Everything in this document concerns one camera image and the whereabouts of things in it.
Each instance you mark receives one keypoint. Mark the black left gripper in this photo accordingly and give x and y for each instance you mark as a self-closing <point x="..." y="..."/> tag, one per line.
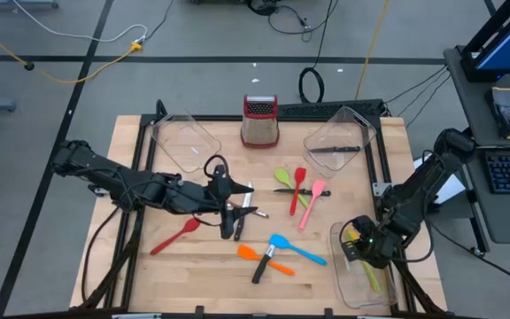
<point x="224" y="199"/>

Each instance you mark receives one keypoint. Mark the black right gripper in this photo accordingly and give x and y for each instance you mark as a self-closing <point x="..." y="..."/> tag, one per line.
<point x="374" y="248"/>

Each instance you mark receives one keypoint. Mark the yellow silicone spatula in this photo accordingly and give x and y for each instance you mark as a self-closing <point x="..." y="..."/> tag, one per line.
<point x="351" y="235"/>

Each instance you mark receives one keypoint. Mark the brown wooden spoon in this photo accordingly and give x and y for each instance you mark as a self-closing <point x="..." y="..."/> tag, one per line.
<point x="261" y="214"/>

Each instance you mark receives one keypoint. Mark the orange silicone spatula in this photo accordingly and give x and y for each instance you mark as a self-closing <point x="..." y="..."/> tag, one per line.
<point x="247" y="252"/>

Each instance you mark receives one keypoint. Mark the red silicone spoon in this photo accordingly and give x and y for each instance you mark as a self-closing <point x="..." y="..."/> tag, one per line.
<point x="190" y="225"/>

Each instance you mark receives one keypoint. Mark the blue silicone spoon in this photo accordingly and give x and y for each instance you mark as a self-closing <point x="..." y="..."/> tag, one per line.
<point x="279" y="241"/>

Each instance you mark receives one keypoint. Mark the red silicone spatula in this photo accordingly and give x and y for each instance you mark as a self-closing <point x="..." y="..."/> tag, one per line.
<point x="299" y="175"/>

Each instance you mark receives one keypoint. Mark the pink silicone spatula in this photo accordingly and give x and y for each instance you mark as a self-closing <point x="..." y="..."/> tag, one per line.
<point x="318" y="187"/>

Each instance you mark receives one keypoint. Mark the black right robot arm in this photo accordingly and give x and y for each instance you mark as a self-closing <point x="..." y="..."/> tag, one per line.
<point x="414" y="195"/>

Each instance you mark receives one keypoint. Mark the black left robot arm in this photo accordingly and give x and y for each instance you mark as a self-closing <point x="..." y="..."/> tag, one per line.
<point x="104" y="170"/>

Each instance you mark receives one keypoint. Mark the clear plastic bin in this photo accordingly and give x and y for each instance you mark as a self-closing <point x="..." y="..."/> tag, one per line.
<point x="348" y="288"/>
<point x="184" y="142"/>
<point x="343" y="128"/>

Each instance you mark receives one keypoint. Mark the lime green silicone spoon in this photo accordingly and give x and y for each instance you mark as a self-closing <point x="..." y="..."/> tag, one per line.
<point x="281" y="175"/>

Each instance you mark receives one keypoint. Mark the red steel box grater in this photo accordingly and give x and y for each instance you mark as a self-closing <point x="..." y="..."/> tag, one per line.
<point x="259" y="128"/>

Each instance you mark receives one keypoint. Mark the white sheet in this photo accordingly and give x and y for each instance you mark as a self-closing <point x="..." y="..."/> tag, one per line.
<point x="452" y="190"/>

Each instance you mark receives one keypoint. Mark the grey side desk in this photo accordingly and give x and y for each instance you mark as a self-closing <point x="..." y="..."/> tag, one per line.
<point x="472" y="115"/>

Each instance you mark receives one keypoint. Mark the grey black work gloves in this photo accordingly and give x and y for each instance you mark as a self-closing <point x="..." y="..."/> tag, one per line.
<point x="505" y="111"/>

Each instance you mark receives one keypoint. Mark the black floor puck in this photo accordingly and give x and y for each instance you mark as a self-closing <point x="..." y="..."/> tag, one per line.
<point x="28" y="66"/>

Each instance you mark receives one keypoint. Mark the black aluminium table frame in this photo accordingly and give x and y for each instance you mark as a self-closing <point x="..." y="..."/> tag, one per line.
<point x="228" y="118"/>

